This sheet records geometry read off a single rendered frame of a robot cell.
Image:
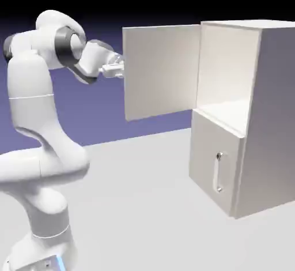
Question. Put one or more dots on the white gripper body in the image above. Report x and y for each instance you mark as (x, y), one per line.
(113, 70)

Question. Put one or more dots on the white cabinet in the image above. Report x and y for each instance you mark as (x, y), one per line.
(272, 114)

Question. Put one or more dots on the small white cabinet door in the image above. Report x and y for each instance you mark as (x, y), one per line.
(205, 155)

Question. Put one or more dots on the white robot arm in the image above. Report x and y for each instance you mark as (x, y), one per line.
(32, 105)

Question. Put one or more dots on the large white cabinet door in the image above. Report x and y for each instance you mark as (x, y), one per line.
(161, 70)

